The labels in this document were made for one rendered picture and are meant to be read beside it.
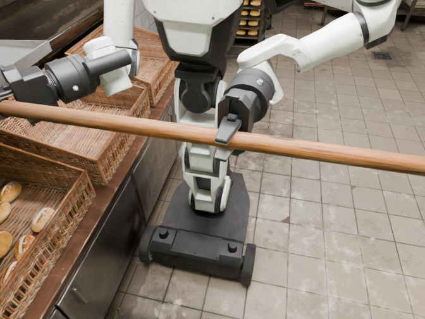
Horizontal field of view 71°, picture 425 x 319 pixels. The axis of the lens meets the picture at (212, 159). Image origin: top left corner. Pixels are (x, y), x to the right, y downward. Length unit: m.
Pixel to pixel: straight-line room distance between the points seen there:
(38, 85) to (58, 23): 1.18
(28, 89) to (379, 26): 0.68
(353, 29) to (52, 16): 1.49
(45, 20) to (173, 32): 0.99
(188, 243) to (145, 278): 0.31
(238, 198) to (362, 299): 0.80
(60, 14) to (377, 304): 2.17
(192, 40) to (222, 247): 1.00
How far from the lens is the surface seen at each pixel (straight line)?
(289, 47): 0.64
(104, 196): 1.31
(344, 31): 0.67
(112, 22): 0.99
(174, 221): 1.67
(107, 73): 0.72
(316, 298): 1.73
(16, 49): 0.98
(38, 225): 1.25
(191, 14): 0.86
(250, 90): 0.56
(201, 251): 1.54
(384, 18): 0.69
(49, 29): 1.79
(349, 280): 1.83
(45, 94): 0.70
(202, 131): 0.49
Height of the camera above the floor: 1.53
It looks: 44 degrees down
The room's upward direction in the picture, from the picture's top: straight up
